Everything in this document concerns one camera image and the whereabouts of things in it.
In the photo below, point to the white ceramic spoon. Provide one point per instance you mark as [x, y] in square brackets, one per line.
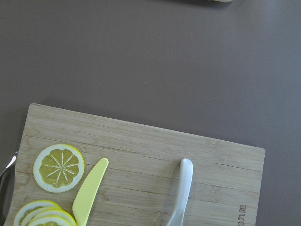
[183, 191]

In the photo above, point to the bamboo cutting board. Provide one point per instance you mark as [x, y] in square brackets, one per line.
[140, 183]

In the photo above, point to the single lemon slice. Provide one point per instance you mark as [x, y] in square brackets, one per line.
[58, 168]

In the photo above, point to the stacked lemon slices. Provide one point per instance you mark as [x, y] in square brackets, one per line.
[41, 209]

